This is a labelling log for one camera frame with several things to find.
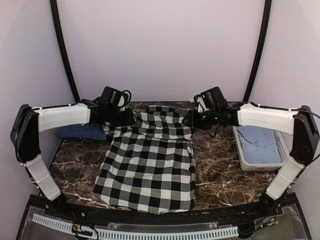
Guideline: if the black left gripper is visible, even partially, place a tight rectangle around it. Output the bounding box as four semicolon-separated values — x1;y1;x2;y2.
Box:
106;107;135;127

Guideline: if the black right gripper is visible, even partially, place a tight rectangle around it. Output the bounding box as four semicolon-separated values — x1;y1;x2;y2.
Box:
182;108;220;130

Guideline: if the black white plaid shirt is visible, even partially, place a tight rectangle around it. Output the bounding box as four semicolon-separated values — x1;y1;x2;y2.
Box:
93;105;196;215

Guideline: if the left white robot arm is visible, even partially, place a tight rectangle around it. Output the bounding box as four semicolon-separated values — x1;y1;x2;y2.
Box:
10;99;134;218

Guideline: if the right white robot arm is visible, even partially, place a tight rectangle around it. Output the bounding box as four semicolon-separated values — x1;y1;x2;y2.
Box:
182;102;320;217

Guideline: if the folded blue checked shirt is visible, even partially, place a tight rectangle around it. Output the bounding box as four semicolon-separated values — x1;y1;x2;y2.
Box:
59;123;107;141

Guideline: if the light blue shirt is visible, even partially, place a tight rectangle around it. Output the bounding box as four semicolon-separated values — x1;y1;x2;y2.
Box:
236;126;281;164

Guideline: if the white plastic laundry basket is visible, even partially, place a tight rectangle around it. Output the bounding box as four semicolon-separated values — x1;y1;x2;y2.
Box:
232;126;289;172

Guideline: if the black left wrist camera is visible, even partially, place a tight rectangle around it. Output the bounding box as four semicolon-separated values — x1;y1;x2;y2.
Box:
100;86;132;110

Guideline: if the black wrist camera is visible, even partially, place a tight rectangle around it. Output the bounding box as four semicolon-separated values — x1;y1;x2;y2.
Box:
193;86;228;113
100;86;132;110

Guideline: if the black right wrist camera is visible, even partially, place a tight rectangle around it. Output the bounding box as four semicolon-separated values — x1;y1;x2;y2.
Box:
193;86;228;113

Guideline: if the black left corner post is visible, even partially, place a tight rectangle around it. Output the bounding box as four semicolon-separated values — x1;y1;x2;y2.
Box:
49;0;80;102

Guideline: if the black corner post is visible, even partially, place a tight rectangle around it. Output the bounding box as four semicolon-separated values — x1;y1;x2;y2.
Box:
242;0;272;102
49;0;80;102

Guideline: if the black right corner post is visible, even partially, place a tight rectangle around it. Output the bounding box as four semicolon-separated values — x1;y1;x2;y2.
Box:
242;0;272;102

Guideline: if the white slotted cable duct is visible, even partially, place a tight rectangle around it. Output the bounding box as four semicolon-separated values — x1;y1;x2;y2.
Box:
31;213;239;240

